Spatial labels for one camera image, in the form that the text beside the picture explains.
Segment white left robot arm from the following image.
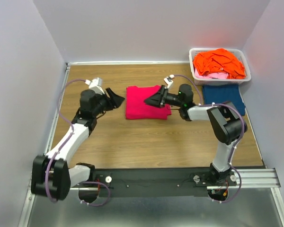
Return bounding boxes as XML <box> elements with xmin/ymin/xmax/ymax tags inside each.
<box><xmin>31</xmin><ymin>88</ymin><xmax>125</xmax><ymax>202</ymax></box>

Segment aluminium front frame rail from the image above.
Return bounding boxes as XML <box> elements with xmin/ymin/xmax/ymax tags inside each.
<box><xmin>73</xmin><ymin>168</ymin><xmax>281</xmax><ymax>188</ymax></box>

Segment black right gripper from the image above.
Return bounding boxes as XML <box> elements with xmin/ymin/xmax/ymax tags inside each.
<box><xmin>144</xmin><ymin>85</ymin><xmax>184</xmax><ymax>109</ymax></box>

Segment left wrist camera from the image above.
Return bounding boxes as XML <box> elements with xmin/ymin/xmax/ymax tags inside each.
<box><xmin>85</xmin><ymin>78</ymin><xmax>105</xmax><ymax>95</ymax></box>

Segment white plastic laundry basket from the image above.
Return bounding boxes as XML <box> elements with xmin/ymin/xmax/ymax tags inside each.
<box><xmin>189</xmin><ymin>48</ymin><xmax>251</xmax><ymax>86</ymax></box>

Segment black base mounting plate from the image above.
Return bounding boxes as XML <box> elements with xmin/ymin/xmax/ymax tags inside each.
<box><xmin>78</xmin><ymin>167</ymin><xmax>237</xmax><ymax>201</ymax></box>

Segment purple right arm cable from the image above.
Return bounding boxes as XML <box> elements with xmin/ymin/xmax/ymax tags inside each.
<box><xmin>174</xmin><ymin>74</ymin><xmax>246</xmax><ymax>204</ymax></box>

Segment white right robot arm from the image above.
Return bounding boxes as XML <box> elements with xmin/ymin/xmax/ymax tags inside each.
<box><xmin>125</xmin><ymin>84</ymin><xmax>247</xmax><ymax>185</ymax></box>

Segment orange t shirt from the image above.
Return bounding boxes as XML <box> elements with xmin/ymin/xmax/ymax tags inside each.
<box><xmin>193</xmin><ymin>48</ymin><xmax>246</xmax><ymax>79</ymax></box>

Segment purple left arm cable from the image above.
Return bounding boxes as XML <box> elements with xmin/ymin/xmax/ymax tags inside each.
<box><xmin>44</xmin><ymin>79</ymin><xmax>111</xmax><ymax>207</ymax></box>

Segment folded blue t shirt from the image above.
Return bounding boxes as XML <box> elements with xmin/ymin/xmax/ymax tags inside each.
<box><xmin>202</xmin><ymin>84</ymin><xmax>245</xmax><ymax>116</ymax></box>

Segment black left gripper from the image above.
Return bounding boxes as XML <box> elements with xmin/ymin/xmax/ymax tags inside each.
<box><xmin>93</xmin><ymin>88</ymin><xmax>126</xmax><ymax>117</ymax></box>

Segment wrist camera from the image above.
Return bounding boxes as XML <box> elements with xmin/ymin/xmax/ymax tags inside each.
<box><xmin>164</xmin><ymin>74</ymin><xmax>175</xmax><ymax>89</ymax></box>
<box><xmin>85</xmin><ymin>78</ymin><xmax>105</xmax><ymax>95</ymax></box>

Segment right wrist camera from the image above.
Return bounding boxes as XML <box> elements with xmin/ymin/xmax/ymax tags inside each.
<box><xmin>164</xmin><ymin>74</ymin><xmax>175</xmax><ymax>89</ymax></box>

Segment light pink t shirt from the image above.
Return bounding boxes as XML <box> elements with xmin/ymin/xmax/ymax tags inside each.
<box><xmin>195</xmin><ymin>70</ymin><xmax>229</xmax><ymax>79</ymax></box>

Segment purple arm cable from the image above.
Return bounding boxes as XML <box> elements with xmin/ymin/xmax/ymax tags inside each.
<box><xmin>174</xmin><ymin>74</ymin><xmax>246</xmax><ymax>204</ymax></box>
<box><xmin>44</xmin><ymin>79</ymin><xmax>111</xmax><ymax>207</ymax></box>

